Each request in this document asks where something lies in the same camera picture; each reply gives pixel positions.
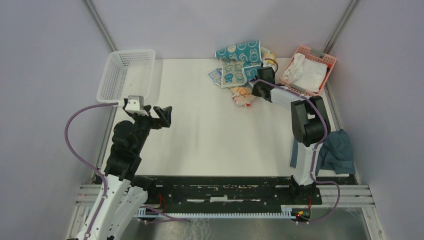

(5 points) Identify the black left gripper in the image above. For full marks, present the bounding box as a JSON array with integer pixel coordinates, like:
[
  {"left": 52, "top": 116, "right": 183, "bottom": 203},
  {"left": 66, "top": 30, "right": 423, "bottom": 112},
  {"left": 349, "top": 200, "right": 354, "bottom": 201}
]
[{"left": 130, "top": 104, "right": 172, "bottom": 153}]

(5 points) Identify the cream rabbit text towel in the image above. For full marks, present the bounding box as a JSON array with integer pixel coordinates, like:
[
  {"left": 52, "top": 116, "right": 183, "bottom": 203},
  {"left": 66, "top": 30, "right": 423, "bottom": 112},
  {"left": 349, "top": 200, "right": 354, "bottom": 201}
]
[{"left": 229, "top": 86, "right": 256, "bottom": 107}]

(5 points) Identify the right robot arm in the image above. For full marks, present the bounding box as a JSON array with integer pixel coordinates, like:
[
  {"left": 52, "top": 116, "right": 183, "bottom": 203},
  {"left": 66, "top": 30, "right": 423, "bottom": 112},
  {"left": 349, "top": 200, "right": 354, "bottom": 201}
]
[{"left": 250, "top": 66, "right": 331, "bottom": 204}]

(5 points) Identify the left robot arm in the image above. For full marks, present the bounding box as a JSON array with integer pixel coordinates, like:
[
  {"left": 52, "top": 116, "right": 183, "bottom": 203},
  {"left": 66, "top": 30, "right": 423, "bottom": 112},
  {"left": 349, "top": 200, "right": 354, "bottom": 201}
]
[{"left": 75, "top": 105, "right": 173, "bottom": 240}]

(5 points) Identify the yellow cloth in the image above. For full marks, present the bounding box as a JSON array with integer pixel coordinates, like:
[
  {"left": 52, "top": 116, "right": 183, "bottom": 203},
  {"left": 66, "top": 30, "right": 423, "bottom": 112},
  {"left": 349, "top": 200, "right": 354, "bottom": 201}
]
[{"left": 261, "top": 51, "right": 278, "bottom": 67}]

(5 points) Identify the teal bunny pattern towel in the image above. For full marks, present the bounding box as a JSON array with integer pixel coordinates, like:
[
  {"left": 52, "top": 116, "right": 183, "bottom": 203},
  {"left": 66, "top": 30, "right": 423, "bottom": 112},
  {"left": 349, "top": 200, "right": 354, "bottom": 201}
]
[{"left": 206, "top": 40, "right": 262, "bottom": 89}]

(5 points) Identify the white cloth in basket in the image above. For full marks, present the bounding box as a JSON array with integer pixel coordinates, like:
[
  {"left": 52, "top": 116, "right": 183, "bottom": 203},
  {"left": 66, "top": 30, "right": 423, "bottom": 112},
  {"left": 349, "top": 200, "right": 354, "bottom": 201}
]
[{"left": 282, "top": 53, "right": 328, "bottom": 93}]

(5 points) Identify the pink plastic basket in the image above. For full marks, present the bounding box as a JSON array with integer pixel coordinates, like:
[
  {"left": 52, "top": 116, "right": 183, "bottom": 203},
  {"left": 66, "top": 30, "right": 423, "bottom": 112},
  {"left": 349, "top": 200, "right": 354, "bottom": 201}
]
[{"left": 279, "top": 45, "right": 337, "bottom": 96}]

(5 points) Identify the white plastic basket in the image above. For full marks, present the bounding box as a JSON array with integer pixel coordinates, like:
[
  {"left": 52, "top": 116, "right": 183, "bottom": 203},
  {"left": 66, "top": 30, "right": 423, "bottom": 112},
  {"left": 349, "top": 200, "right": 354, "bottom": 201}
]
[{"left": 96, "top": 49, "right": 156, "bottom": 103}]

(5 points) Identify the dark teal cloth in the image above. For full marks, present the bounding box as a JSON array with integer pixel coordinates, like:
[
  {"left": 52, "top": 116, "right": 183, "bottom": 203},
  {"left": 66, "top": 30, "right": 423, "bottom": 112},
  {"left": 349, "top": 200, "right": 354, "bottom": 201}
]
[{"left": 289, "top": 129, "right": 356, "bottom": 177}]

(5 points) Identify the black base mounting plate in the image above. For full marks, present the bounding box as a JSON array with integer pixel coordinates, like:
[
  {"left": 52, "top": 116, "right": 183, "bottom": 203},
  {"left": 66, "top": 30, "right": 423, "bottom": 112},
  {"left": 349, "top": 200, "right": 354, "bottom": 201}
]
[{"left": 93, "top": 174, "right": 360, "bottom": 215}]

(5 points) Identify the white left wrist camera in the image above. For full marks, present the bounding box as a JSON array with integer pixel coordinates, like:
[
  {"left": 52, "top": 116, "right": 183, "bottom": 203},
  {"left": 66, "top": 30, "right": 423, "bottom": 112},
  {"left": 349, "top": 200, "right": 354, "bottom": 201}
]
[{"left": 123, "top": 95, "right": 148, "bottom": 116}]

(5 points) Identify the white toothed cable rail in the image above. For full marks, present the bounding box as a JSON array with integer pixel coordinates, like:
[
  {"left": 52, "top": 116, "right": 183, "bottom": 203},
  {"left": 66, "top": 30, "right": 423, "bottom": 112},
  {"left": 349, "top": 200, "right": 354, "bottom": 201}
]
[{"left": 133, "top": 207, "right": 300, "bottom": 220}]

